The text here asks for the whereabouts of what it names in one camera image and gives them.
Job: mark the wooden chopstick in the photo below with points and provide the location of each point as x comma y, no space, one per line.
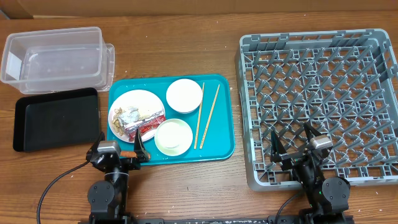
209,117
199,116

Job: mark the orange carrot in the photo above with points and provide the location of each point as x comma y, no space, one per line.
129,153

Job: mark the rice pile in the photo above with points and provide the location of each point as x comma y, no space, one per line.
145,113

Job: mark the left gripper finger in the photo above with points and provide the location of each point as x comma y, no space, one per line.
94,147
139,145

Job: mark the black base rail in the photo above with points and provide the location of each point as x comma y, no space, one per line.
202,221

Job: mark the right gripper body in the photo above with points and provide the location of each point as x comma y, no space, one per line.
306,173

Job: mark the teal serving tray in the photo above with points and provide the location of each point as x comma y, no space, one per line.
219,143

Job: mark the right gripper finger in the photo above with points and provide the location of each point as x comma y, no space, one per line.
310,132
278,153

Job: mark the pale green white cup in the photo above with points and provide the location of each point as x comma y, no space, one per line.
173,137

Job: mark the red foil snack wrapper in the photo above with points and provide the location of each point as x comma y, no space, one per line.
145,125

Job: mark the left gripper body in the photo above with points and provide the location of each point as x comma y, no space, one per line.
126,165

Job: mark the peanut shells pile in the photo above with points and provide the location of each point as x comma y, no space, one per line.
116,123

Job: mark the black plastic tray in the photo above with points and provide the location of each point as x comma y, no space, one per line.
56,120

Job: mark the cardboard board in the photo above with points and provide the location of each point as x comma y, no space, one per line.
27,9

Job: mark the white round plate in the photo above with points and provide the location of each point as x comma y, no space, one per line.
135,98

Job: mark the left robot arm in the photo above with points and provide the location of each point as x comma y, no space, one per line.
108,197

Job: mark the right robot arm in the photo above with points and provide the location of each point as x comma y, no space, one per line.
328,197

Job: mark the grey dishwasher rack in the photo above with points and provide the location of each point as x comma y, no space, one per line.
342,82

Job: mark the foil ball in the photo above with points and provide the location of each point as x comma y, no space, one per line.
128,116

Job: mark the clear plastic bin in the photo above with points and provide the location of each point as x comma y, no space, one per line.
47,61

